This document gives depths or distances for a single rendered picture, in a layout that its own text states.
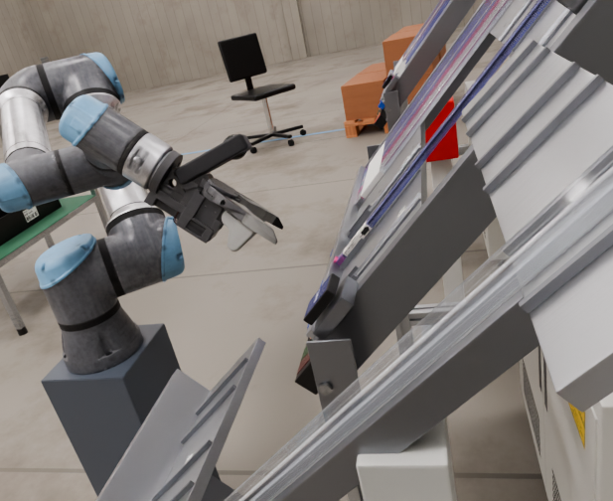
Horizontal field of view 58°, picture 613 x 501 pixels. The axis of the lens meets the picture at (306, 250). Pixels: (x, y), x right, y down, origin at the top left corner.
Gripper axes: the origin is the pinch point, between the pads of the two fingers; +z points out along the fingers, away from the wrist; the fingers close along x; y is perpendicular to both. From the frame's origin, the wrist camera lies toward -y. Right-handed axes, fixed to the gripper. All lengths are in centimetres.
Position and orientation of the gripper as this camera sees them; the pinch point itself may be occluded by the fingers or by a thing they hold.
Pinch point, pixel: (283, 231)
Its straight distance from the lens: 83.4
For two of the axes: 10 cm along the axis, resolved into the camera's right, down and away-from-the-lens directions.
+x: -0.2, 1.8, -9.8
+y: -5.4, 8.3, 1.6
